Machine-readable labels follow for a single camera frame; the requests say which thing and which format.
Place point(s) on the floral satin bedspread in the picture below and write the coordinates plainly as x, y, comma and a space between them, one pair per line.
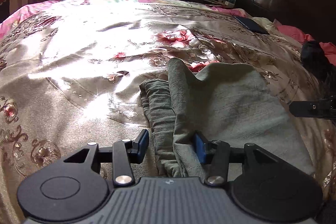
71, 72

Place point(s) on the olive green pants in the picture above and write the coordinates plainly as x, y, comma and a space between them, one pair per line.
226, 102

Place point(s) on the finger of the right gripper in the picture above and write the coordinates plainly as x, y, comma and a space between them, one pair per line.
323, 109

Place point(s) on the pink pillow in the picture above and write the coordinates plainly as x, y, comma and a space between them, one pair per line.
301, 37

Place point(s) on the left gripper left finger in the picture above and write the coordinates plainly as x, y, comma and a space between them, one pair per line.
79, 184

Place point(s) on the black flat tablet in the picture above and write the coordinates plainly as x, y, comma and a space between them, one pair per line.
251, 25

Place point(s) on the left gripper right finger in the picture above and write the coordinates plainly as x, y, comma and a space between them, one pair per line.
258, 182

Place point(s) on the dark wooden headboard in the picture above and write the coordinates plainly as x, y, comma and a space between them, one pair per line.
314, 17

